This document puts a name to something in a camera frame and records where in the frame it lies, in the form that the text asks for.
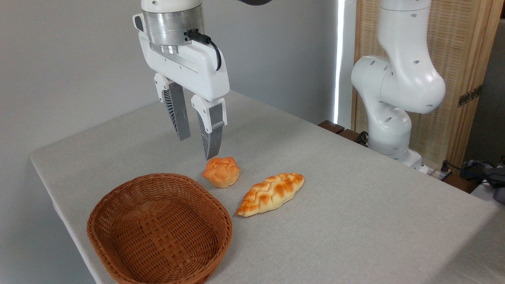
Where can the grey tablecloth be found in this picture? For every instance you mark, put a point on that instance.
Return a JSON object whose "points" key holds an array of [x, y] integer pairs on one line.
{"points": [[355, 236]]}

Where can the dark brown wooden block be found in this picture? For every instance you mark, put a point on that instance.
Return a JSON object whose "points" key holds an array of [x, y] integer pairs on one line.
{"points": [[331, 126], [349, 135]]}

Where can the metal screen hinge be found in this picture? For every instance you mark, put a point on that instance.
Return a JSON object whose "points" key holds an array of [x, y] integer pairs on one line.
{"points": [[469, 96]]}

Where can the brown wicker basket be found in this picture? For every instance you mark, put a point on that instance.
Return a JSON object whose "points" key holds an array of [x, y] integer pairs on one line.
{"points": [[197, 244]]}

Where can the braided bread loaf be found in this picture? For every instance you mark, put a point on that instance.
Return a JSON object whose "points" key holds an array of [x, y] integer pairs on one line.
{"points": [[270, 194]]}

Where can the white power strip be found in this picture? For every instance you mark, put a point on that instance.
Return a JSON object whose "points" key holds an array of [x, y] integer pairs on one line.
{"points": [[438, 173]]}

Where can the flower-shaped bread bun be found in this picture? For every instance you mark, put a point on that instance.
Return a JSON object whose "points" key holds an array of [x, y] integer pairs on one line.
{"points": [[221, 173]]}

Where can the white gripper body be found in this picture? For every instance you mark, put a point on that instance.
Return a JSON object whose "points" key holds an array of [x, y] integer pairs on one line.
{"points": [[197, 71]]}

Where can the wooden woven folding screen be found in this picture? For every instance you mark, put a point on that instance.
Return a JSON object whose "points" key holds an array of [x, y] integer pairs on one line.
{"points": [[457, 39]]}

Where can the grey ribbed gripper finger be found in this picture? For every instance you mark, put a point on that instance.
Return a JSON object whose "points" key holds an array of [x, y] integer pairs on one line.
{"points": [[178, 114], [213, 134]]}

